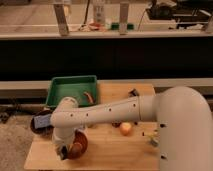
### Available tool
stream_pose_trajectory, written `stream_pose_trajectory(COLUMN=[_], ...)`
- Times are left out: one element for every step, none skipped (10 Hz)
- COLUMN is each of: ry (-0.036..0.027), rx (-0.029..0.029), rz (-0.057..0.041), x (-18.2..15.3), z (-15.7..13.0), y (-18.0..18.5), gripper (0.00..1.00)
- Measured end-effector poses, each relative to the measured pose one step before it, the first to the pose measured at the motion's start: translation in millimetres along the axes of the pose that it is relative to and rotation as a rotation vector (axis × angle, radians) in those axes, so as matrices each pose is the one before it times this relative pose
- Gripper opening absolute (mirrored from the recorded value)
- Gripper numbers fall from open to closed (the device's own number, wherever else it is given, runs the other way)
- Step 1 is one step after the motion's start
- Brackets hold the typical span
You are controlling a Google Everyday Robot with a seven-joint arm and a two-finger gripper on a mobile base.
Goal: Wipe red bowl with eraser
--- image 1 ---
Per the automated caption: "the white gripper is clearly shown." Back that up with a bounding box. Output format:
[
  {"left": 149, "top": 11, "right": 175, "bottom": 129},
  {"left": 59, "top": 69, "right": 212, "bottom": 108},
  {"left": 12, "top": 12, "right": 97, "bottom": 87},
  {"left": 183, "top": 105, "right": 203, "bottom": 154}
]
[{"left": 52, "top": 128, "right": 76, "bottom": 160}]

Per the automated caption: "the red bowl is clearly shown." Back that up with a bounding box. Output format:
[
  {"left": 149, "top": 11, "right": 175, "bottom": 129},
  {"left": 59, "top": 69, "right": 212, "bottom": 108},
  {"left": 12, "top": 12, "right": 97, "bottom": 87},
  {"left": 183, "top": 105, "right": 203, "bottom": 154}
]
[{"left": 68, "top": 131, "right": 88, "bottom": 160}]

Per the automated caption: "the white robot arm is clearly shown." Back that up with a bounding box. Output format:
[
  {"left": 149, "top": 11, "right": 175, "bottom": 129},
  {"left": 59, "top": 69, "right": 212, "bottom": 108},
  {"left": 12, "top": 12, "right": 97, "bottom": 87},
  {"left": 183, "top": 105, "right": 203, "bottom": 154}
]
[{"left": 51, "top": 87, "right": 213, "bottom": 171}]

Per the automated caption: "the blue eraser block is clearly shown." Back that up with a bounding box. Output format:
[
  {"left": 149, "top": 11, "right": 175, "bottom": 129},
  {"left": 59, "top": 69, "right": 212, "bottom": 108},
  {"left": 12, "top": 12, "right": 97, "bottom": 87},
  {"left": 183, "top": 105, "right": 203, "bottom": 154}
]
[{"left": 34, "top": 114, "right": 51, "bottom": 129}]

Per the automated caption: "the brown plate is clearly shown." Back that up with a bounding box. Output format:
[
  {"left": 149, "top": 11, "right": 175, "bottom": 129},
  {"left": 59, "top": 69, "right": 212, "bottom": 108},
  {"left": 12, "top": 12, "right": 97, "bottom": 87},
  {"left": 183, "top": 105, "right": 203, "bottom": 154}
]
[{"left": 30, "top": 110, "right": 53, "bottom": 135}]

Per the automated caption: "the dark small object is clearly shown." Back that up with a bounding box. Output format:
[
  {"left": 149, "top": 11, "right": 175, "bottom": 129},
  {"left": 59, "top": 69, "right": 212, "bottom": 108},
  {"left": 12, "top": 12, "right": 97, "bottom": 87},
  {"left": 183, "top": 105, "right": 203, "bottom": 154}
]
[{"left": 112, "top": 122, "right": 121, "bottom": 128}]

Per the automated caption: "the wooden board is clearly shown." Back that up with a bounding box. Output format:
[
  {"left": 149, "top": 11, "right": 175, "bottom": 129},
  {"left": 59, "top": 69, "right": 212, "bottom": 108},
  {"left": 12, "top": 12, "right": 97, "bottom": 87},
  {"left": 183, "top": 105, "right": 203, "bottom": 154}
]
[{"left": 23, "top": 82, "right": 161, "bottom": 171}]

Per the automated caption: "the green plastic tray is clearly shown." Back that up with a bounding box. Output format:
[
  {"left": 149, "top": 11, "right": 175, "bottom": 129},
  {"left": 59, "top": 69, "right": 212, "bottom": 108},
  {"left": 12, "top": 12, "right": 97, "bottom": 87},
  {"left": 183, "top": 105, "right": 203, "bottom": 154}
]
[{"left": 46, "top": 75, "right": 98, "bottom": 108}]

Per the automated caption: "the yellow apple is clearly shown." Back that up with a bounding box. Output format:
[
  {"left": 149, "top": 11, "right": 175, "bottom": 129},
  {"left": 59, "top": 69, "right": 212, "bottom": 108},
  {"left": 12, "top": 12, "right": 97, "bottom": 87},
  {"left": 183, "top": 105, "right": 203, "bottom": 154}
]
[{"left": 119, "top": 122, "right": 132, "bottom": 136}]

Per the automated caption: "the small black object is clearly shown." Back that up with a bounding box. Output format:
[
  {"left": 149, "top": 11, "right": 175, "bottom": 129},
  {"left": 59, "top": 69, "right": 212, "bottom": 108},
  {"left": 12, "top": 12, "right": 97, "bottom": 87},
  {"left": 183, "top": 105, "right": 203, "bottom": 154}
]
[{"left": 129, "top": 88, "right": 140, "bottom": 97}]

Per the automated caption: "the clear tape roll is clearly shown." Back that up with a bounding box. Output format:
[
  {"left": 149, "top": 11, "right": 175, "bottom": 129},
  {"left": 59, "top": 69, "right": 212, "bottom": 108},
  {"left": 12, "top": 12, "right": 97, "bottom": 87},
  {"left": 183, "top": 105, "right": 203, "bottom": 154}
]
[{"left": 149, "top": 134, "right": 159, "bottom": 147}]

